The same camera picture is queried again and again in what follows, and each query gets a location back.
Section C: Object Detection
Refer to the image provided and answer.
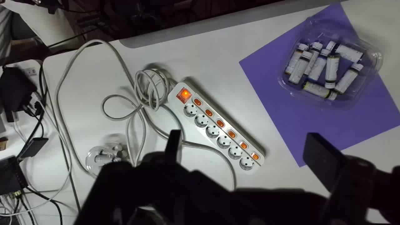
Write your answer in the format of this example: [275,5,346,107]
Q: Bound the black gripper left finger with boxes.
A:
[164,129,184,165]

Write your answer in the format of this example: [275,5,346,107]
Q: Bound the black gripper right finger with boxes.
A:
[301,132,378,198]

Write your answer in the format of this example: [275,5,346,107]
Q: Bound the white power strip orange switches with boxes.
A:
[165,80,266,172]

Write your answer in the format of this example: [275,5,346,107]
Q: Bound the purple paper sheet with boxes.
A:
[239,3,400,169]

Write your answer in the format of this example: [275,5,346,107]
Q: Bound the white tube black band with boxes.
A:
[301,80,339,102]
[304,42,325,78]
[334,43,365,64]
[324,39,339,54]
[288,50,315,85]
[284,49,304,78]
[334,63,365,95]
[308,49,333,83]
[324,54,340,90]

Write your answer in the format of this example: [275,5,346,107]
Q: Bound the white round power plug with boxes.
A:
[84,143,131,177]

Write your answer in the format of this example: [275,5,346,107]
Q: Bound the clear plastic container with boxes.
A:
[278,17,385,110]

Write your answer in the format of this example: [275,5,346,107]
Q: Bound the small black connector block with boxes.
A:
[18,137,50,160]

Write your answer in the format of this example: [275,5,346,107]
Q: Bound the black electronics box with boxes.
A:
[0,155,29,197]

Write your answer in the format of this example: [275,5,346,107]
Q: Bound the black power adapter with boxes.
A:
[0,67,40,123]

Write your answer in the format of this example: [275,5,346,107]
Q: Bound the white power strip cable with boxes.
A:
[101,64,239,190]

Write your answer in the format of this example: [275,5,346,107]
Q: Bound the thin white cable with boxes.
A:
[54,39,139,198]

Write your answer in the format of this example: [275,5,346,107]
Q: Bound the black cable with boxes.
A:
[23,62,83,214]

